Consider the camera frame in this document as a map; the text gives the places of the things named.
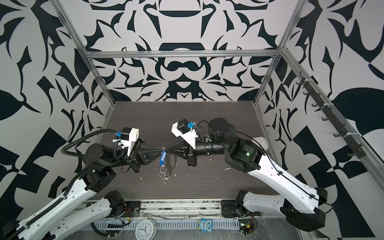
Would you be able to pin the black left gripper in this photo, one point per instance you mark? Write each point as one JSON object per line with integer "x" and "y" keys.
{"x": 141, "y": 155}

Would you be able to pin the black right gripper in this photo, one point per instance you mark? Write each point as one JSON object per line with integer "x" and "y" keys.
{"x": 191, "y": 155}

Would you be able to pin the blue key tag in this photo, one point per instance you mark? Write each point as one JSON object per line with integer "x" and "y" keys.
{"x": 163, "y": 158}

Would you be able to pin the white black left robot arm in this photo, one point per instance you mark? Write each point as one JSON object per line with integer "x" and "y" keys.
{"x": 56, "y": 221}

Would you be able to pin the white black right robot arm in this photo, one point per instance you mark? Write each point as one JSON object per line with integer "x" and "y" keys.
{"x": 297, "y": 202}

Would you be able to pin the round white analog clock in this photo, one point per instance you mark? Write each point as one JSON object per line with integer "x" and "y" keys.
{"x": 146, "y": 230}

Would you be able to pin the white square clock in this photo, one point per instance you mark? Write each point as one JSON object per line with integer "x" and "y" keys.
{"x": 262, "y": 141}

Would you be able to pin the blue owl figure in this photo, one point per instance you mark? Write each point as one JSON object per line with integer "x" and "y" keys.
{"x": 205, "y": 225}

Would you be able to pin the small electronics board left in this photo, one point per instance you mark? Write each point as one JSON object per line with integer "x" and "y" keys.
{"x": 119, "y": 223}

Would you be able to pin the small electronics board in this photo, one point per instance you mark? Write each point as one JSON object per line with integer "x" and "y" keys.
{"x": 247, "y": 225}
{"x": 119, "y": 223}

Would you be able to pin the small electronics board right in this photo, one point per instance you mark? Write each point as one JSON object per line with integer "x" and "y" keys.
{"x": 247, "y": 225}

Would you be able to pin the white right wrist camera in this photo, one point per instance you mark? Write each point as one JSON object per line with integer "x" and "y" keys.
{"x": 187, "y": 130}

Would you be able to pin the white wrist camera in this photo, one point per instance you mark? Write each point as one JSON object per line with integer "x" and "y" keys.
{"x": 187, "y": 130}
{"x": 125, "y": 141}

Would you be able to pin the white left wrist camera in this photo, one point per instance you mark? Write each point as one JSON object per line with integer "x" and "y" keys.
{"x": 125, "y": 141}

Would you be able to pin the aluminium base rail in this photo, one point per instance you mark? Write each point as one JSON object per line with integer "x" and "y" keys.
{"x": 181, "y": 208}

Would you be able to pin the white slotted cable duct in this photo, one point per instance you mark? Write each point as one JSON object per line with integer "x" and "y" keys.
{"x": 177, "y": 224}

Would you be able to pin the black wall hook rail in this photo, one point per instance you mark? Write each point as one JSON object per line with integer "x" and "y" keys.
{"x": 335, "y": 117}

